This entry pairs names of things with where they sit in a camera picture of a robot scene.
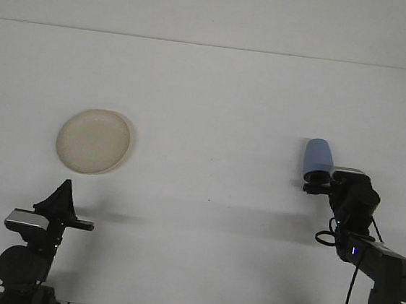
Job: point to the pale blue cup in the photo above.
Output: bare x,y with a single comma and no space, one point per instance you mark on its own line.
317,155

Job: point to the grey gripper camera box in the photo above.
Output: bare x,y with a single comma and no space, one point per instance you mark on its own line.
348,171
27,220

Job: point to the pale round plate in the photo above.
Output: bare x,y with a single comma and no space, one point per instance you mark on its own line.
93,142

